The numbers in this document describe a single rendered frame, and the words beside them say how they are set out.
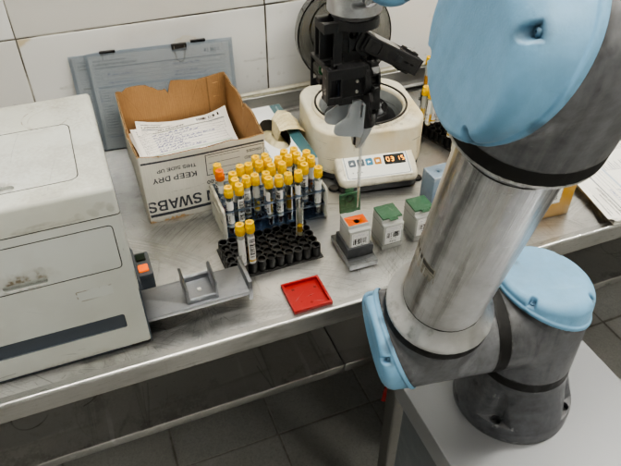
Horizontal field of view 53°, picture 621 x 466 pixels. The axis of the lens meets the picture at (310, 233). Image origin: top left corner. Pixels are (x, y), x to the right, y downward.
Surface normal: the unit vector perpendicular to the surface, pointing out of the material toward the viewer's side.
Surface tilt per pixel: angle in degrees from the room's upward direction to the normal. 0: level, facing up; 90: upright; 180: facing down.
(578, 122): 114
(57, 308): 90
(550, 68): 81
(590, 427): 1
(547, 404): 72
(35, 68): 90
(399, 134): 90
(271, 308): 0
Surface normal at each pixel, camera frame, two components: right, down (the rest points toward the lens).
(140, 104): 0.40, 0.57
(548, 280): 0.11, -0.78
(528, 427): 0.02, 0.38
